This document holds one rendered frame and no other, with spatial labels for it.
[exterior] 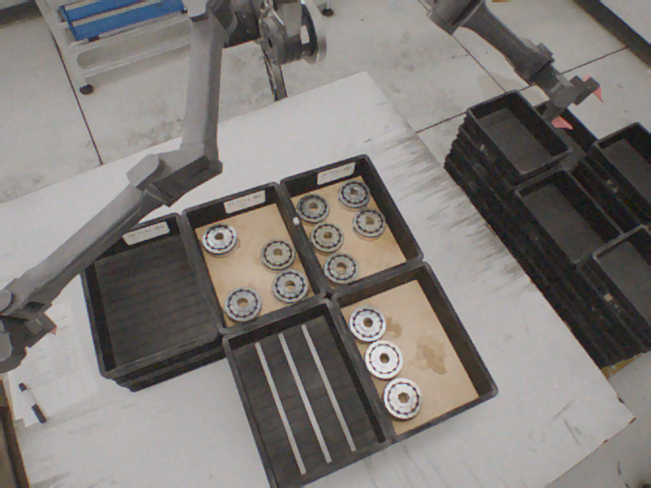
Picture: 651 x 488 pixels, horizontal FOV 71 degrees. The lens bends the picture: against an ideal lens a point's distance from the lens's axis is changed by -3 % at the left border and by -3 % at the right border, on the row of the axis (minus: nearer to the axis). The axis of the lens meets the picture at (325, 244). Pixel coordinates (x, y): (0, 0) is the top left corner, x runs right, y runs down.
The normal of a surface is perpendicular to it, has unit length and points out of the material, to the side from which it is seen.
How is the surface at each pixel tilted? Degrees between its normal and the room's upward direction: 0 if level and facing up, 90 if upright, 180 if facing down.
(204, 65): 18
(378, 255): 0
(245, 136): 0
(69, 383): 0
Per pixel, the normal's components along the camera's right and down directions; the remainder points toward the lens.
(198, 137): -0.22, -0.49
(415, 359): 0.05, -0.46
